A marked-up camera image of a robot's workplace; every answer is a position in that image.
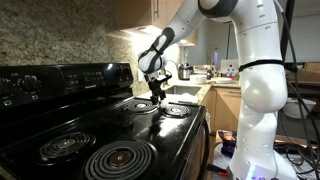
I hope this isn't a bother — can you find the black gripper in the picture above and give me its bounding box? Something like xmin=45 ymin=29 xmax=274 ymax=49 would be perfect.
xmin=147 ymin=77 xmax=167 ymax=106

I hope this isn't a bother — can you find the black electric stove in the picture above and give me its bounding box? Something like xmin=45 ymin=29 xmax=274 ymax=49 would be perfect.
xmin=0 ymin=61 xmax=212 ymax=180

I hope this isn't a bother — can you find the large black coil burner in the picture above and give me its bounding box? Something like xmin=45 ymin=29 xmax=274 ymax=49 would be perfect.
xmin=122 ymin=100 xmax=160 ymax=116
xmin=80 ymin=139 xmax=158 ymax=180

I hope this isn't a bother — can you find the small black coil burner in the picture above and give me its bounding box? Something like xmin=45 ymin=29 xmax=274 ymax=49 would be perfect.
xmin=37 ymin=131 xmax=98 ymax=165
xmin=160 ymin=104 xmax=192 ymax=119

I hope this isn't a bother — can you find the white folded rag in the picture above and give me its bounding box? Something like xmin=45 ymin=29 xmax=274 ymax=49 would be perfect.
xmin=178 ymin=93 xmax=200 ymax=104

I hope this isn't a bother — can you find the steel electric kettle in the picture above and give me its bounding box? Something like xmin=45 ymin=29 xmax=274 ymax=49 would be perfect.
xmin=177 ymin=63 xmax=195 ymax=81

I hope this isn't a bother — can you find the white bowl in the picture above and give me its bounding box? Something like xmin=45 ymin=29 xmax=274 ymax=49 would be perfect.
xmin=189 ymin=74 xmax=208 ymax=85

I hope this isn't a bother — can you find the white plate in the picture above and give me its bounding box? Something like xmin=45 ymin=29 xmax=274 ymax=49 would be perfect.
xmin=213 ymin=76 xmax=233 ymax=85

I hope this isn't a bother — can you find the wooden lower cabinet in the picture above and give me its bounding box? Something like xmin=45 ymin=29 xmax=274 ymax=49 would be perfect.
xmin=200 ymin=87 xmax=243 ymax=134

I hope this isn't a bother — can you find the wooden cabinet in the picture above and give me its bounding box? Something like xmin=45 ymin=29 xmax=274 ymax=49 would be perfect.
xmin=200 ymin=87 xmax=243 ymax=134
xmin=114 ymin=0 xmax=199 ymax=47

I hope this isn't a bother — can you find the white laptop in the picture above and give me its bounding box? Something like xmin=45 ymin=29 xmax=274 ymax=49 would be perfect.
xmin=219 ymin=59 xmax=240 ymax=79

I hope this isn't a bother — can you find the blue orange tool box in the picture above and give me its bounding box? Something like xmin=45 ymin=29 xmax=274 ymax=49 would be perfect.
xmin=216 ymin=129 xmax=238 ymax=157

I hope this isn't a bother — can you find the wooden upper cabinet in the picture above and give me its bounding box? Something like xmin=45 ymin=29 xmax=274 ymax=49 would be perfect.
xmin=114 ymin=0 xmax=199 ymax=47

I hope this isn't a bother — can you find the white round basin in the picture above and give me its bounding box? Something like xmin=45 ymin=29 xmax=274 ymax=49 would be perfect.
xmin=283 ymin=97 xmax=317 ymax=120

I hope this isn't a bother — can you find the black stand pole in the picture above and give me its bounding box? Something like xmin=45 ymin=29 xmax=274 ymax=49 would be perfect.
xmin=279 ymin=0 xmax=297 ymax=64

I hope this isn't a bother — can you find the brown cardboard box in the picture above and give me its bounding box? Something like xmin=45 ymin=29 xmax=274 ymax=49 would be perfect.
xmin=286 ymin=62 xmax=320 ymax=84

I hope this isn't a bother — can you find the orange handled tool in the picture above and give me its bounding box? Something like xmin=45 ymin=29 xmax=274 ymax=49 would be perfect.
xmin=206 ymin=163 xmax=230 ymax=178

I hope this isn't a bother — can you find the black cable bundle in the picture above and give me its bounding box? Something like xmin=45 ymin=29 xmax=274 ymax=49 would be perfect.
xmin=273 ymin=133 xmax=320 ymax=174

